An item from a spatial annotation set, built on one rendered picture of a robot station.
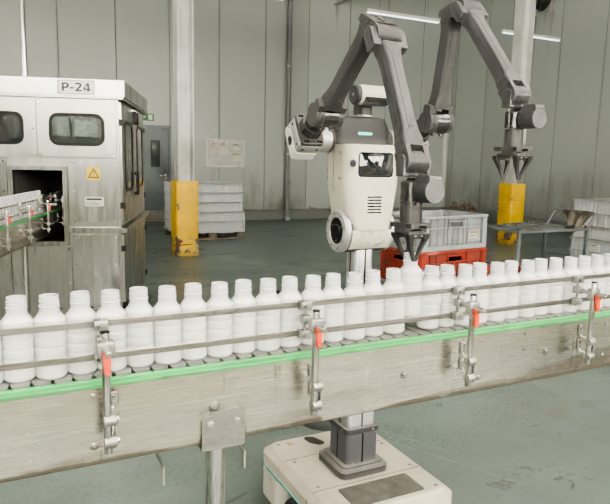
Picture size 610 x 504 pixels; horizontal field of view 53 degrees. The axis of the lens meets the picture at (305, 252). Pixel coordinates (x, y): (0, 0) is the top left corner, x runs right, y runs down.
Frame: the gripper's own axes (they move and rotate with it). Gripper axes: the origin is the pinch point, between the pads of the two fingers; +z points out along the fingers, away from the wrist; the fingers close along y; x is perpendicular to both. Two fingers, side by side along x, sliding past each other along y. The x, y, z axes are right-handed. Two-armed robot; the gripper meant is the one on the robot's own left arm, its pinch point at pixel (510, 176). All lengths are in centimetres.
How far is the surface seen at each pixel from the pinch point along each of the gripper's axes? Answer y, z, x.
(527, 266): -16.2, 25.0, 7.7
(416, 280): -17, 26, 47
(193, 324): -17, 31, 106
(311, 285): -17, 25, 77
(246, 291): -16, 25, 93
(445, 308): -17, 34, 37
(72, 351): -16, 34, 130
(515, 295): -17.3, 32.8, 12.7
